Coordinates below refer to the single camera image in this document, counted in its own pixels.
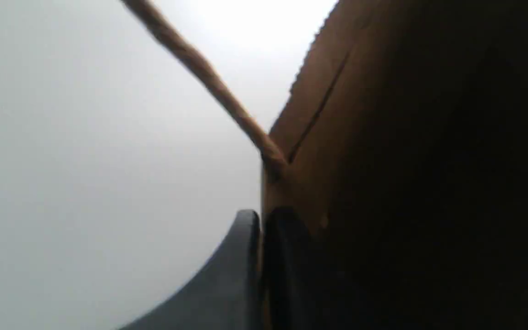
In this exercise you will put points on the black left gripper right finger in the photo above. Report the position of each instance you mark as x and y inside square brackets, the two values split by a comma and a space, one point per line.
[287, 243]

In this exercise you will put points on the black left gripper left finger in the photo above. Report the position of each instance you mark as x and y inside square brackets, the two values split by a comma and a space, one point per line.
[223, 294]

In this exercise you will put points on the brown paper bag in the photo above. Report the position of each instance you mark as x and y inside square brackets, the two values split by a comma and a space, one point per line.
[403, 148]

